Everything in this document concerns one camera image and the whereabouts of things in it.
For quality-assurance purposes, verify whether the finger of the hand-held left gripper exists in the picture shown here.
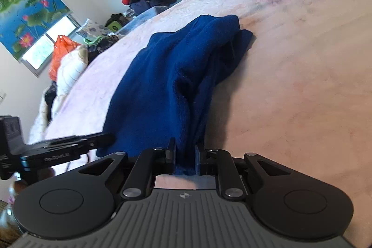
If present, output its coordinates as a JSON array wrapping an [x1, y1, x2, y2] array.
[[77, 132, 117, 153]]

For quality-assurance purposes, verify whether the pink bed blanket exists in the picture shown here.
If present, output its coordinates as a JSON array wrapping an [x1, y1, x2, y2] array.
[[27, 0, 372, 248]]

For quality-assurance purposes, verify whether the orange plastic bag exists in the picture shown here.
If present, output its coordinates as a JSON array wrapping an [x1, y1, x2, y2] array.
[[48, 35, 81, 82]]

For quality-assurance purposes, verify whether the black bag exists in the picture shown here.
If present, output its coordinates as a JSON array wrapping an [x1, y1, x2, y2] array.
[[108, 13, 126, 25]]

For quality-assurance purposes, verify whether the floral pillow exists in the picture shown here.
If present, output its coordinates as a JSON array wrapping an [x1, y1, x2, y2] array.
[[76, 18, 114, 40]]

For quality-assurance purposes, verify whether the lotus print roller blind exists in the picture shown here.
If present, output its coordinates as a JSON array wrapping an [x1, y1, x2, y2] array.
[[0, 0, 72, 61]]

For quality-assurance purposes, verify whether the window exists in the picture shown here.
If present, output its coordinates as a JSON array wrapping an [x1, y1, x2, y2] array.
[[21, 15, 83, 78]]

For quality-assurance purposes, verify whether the leopard print cloth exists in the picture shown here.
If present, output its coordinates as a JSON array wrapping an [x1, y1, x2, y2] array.
[[95, 33, 120, 54]]

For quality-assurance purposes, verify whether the white quilted pillow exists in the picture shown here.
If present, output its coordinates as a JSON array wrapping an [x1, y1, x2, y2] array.
[[56, 45, 89, 98]]

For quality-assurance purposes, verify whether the white patterned quilt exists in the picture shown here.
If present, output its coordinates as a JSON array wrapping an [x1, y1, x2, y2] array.
[[28, 91, 59, 145]]

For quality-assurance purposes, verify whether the green plastic stool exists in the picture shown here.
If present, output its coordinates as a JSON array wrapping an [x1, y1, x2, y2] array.
[[87, 20, 124, 46]]

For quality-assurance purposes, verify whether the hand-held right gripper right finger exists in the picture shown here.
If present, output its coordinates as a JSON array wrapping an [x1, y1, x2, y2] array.
[[195, 144, 291, 198]]

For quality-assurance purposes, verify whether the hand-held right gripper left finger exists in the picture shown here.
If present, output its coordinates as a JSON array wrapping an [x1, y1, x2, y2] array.
[[79, 138, 177, 200]]

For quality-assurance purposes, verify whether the dark blue fleece garment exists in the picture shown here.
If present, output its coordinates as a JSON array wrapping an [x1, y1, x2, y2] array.
[[96, 14, 254, 176]]

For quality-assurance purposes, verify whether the dark cloth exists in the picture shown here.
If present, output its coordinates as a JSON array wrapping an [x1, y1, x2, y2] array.
[[44, 82, 59, 116]]

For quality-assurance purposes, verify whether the light blue quilt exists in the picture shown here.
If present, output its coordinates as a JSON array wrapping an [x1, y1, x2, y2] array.
[[119, 6, 170, 34]]

